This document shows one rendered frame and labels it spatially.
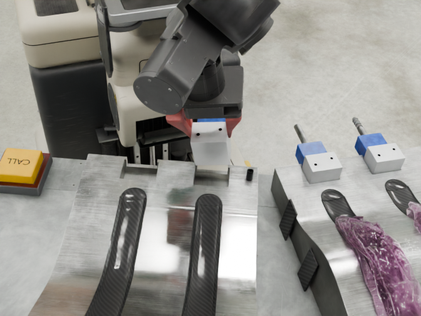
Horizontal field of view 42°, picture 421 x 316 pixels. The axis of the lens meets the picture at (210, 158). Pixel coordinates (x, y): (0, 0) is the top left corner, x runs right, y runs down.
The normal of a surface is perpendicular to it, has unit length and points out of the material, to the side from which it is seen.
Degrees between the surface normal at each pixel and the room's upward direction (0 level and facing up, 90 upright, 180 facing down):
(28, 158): 0
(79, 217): 3
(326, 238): 29
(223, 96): 11
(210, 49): 38
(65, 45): 90
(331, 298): 90
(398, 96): 0
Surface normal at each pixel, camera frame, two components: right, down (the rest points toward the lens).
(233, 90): -0.11, -0.59
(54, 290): 0.07, -0.94
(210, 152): -0.07, 0.81
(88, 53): 0.33, 0.69
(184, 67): 0.51, -0.22
